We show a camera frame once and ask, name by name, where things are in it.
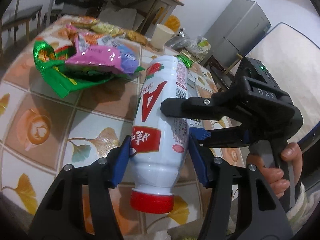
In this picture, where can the green pea packet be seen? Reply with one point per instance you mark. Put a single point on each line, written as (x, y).
(186, 62)

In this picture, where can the yellow bag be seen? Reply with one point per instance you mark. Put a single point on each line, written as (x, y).
(172, 22)

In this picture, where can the black cloth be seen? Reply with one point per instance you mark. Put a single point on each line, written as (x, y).
(67, 0)

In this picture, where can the grey refrigerator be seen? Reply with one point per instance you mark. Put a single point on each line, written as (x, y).
(237, 30)

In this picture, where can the orange and white snack packet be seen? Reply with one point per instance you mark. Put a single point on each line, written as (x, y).
(86, 20)

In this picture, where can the white paper cup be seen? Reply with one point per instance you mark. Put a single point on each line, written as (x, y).
(161, 38)

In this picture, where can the yellow peanut packet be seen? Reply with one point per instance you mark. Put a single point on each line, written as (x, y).
(136, 37)

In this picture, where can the yellow biscuit packet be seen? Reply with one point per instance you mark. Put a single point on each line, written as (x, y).
(107, 28)

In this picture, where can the person's right hand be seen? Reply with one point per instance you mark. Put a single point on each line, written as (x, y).
(272, 177)

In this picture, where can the dark wooden chair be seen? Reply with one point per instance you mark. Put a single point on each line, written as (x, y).
(217, 66)

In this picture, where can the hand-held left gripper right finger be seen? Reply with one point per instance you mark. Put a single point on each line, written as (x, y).
(200, 165)

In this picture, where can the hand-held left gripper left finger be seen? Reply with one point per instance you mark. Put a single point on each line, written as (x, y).
(121, 160)

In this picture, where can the white bottle red cap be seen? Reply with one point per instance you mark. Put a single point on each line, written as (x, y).
(155, 165)

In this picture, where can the white mattress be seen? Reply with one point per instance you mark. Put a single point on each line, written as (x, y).
(295, 62)

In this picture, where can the white and green package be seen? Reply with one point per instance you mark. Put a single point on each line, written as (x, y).
(201, 45)

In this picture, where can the orange snack packet pink edge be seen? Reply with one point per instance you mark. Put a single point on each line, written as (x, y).
(91, 38)

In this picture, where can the large shiny green packet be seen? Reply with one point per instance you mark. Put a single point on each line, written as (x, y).
(57, 80)

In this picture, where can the purple snack packet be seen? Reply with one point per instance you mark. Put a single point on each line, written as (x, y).
(100, 57)

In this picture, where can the wooden bench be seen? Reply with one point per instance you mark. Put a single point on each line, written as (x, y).
(22, 12)

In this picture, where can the clear plastic bag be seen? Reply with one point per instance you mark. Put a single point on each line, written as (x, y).
(177, 42)

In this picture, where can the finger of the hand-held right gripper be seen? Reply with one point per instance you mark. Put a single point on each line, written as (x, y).
(201, 133)
(185, 107)

